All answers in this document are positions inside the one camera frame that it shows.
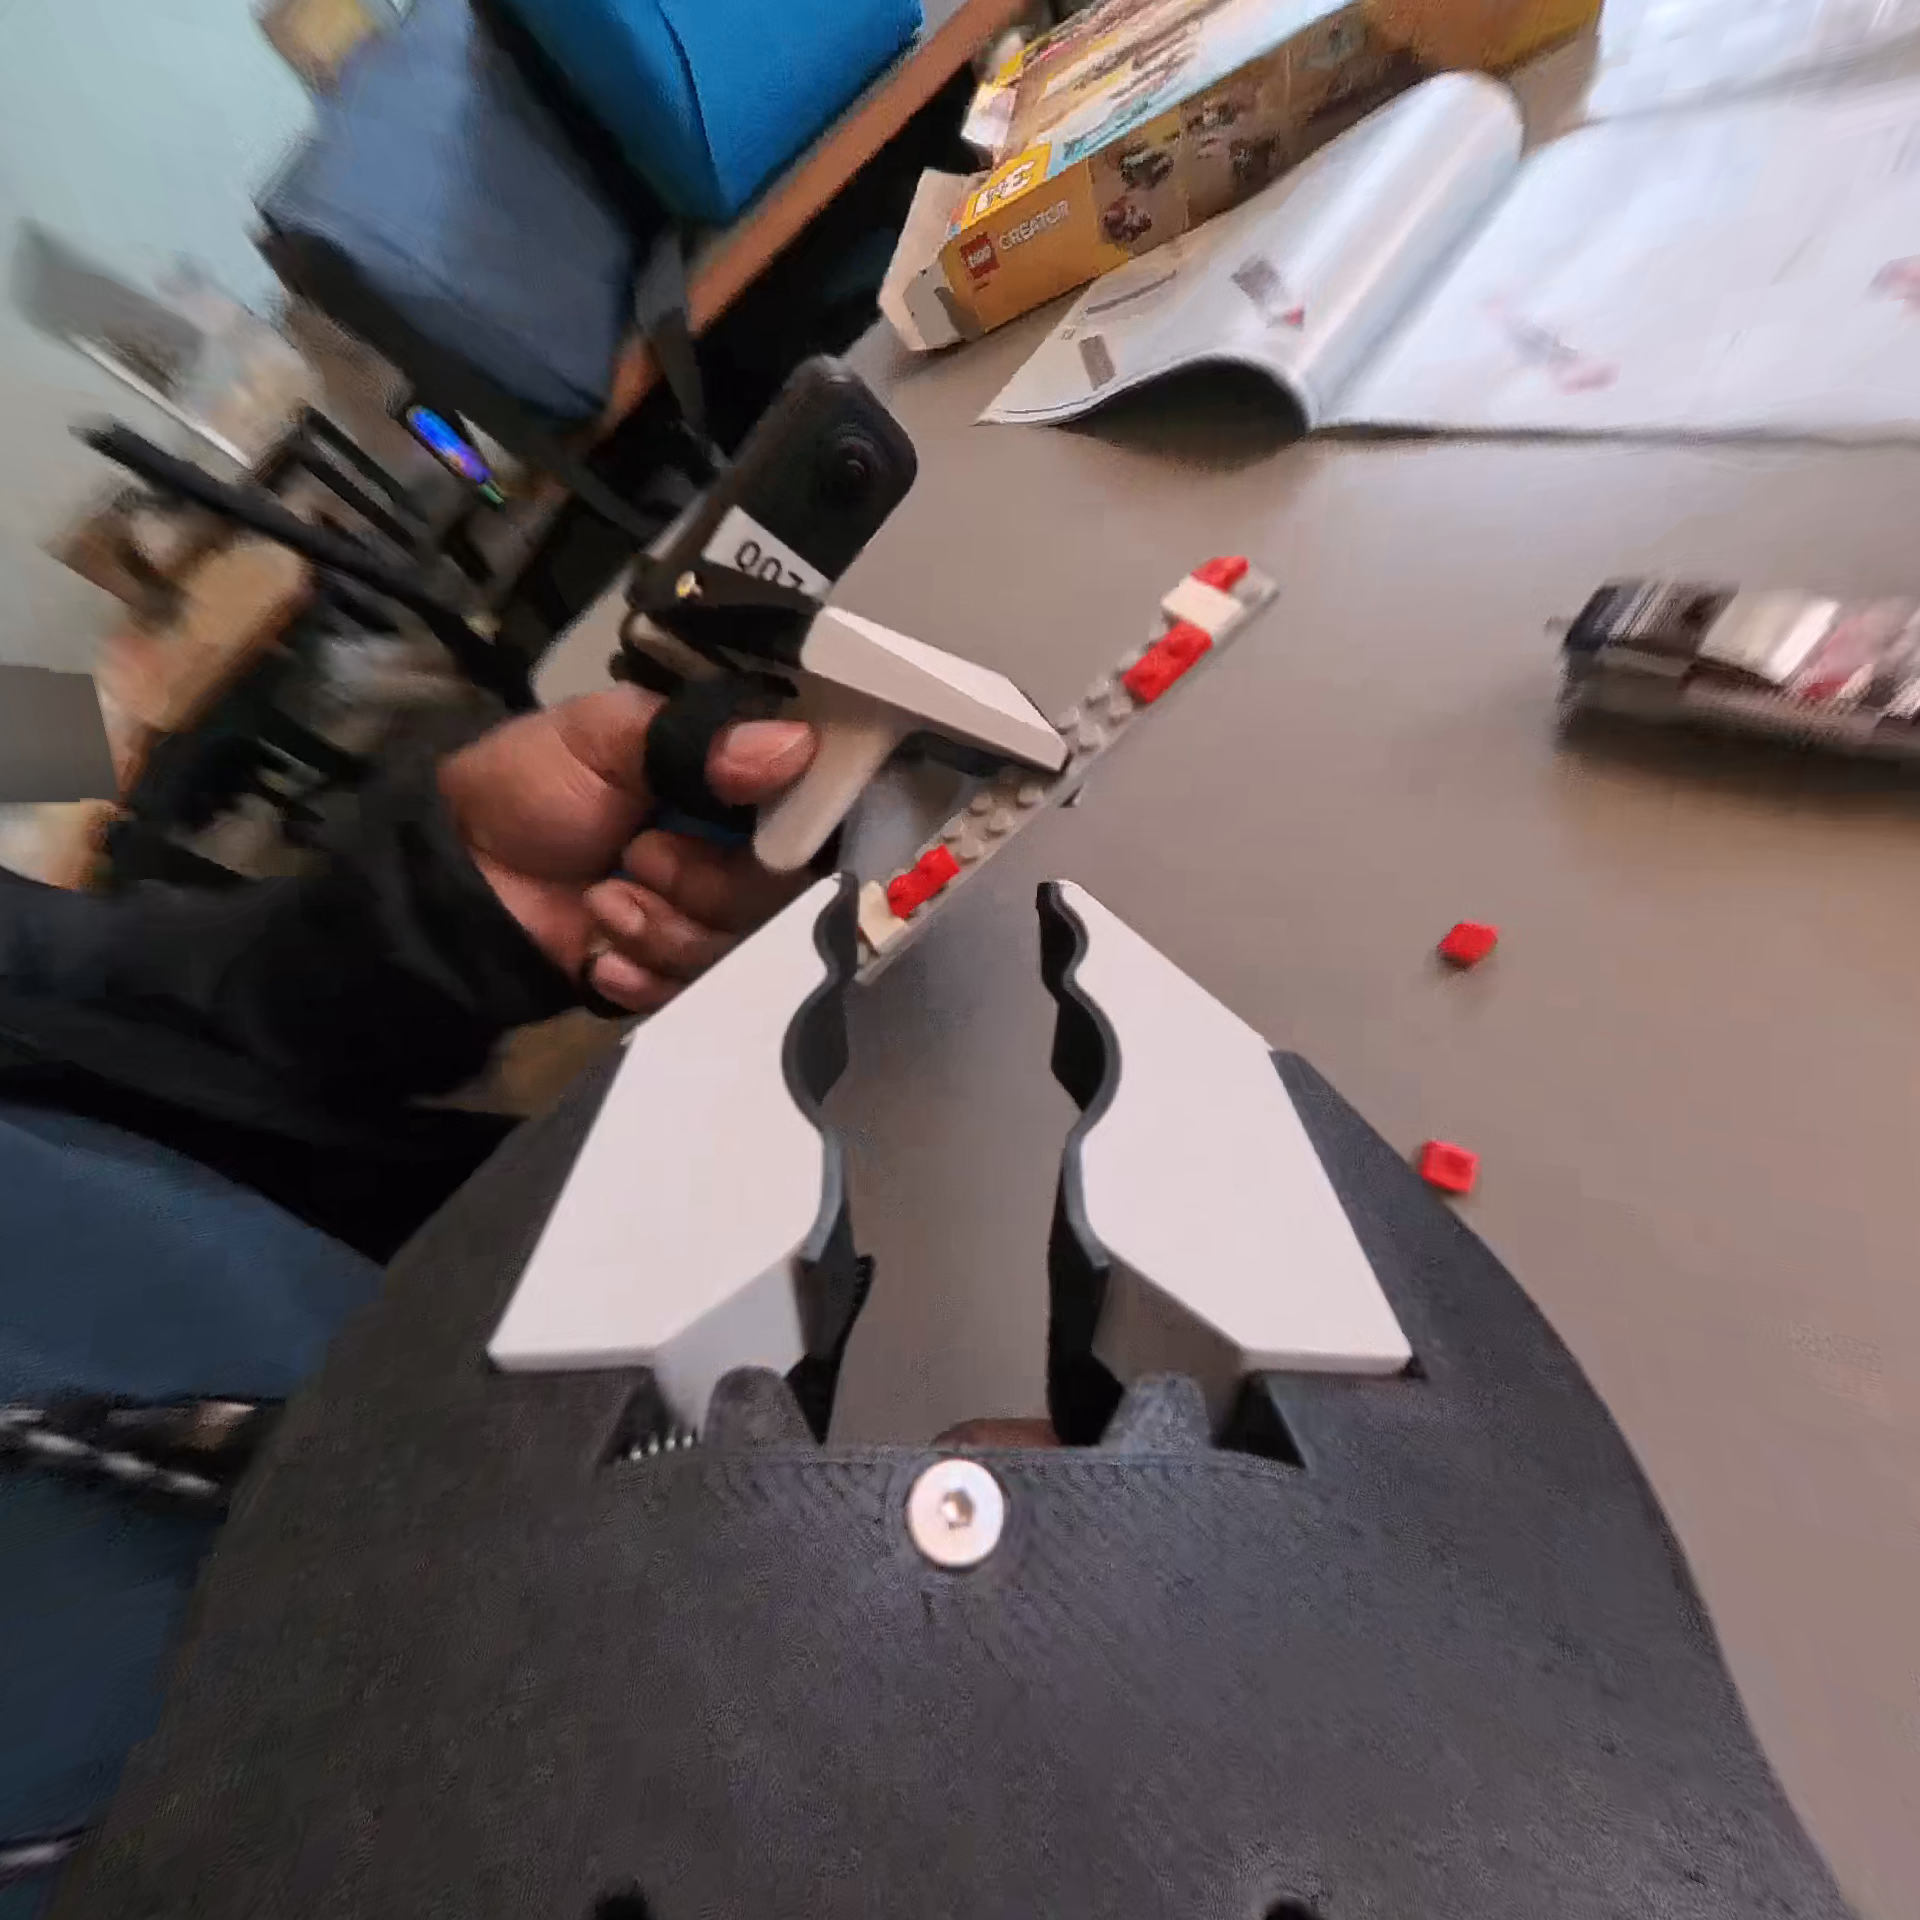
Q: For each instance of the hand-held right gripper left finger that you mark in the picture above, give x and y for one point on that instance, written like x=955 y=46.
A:
x=690 y=1184

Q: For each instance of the person's blue garment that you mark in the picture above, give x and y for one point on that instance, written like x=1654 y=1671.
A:
x=120 y=1274

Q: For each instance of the person's black jacket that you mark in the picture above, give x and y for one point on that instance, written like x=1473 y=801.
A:
x=391 y=1154

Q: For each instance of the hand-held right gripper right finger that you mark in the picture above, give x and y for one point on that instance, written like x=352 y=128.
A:
x=1214 y=1201

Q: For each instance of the grey black toy brick vehicle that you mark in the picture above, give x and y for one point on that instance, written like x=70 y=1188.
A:
x=1725 y=674

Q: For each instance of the small red toy brick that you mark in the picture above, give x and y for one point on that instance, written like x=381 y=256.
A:
x=1448 y=1166
x=1467 y=942

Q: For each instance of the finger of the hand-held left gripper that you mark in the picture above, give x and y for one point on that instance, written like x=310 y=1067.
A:
x=930 y=682

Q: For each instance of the dark blue cushioned chair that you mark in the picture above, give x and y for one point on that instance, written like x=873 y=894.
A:
x=451 y=254

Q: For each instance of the person's left hand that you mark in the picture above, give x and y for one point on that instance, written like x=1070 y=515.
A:
x=555 y=795

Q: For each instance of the grey desk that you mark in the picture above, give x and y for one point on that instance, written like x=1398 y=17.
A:
x=1351 y=901

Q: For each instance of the yellow toy brick set box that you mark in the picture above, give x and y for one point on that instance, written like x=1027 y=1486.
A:
x=1200 y=135

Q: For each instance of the grey toy brick plate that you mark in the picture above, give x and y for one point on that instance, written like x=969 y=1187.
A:
x=1020 y=795

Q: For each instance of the open instruction booklet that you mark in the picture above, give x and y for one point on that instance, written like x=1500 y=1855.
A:
x=1500 y=270

